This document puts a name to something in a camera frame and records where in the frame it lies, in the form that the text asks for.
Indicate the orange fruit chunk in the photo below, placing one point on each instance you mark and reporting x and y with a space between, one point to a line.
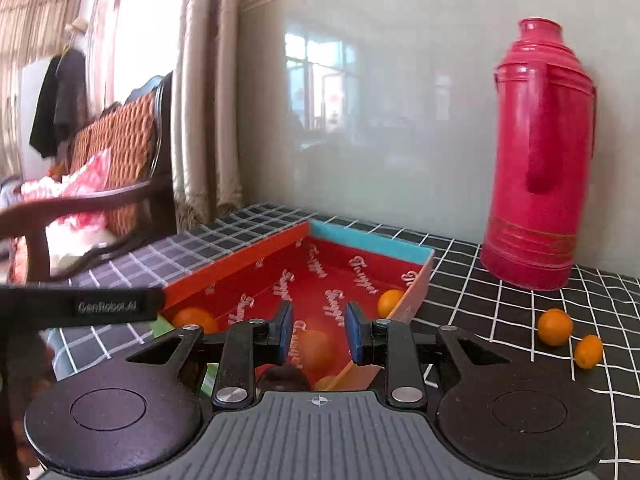
315 350

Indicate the orange woven cushion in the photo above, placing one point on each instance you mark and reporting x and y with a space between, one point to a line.
125 160

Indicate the black hanging coat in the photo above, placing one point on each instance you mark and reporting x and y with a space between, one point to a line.
60 100

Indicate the dark wooden chair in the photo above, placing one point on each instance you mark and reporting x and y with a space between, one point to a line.
75 205

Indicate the black white checkered tablecloth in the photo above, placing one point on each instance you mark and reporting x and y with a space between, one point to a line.
500 310

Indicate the large orange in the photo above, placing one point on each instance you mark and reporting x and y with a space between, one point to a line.
195 320

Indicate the dark dried date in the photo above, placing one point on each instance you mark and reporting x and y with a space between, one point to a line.
282 377

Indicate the white cloth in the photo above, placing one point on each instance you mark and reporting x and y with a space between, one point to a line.
82 250

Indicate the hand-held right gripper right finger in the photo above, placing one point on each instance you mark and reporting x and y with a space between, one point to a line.
356 332

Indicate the red thermos flask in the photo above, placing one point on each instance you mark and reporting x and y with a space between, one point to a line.
530 160

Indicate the small orange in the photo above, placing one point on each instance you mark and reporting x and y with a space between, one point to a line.
555 327
391 302
588 352

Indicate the colourful cardboard box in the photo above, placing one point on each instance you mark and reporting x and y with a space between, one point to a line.
350 270

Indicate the pink plastic bag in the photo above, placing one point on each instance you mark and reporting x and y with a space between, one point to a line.
85 180

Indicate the beige curtain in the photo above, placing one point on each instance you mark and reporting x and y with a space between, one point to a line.
205 85

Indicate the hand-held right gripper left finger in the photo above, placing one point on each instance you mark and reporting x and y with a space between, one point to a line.
286 332

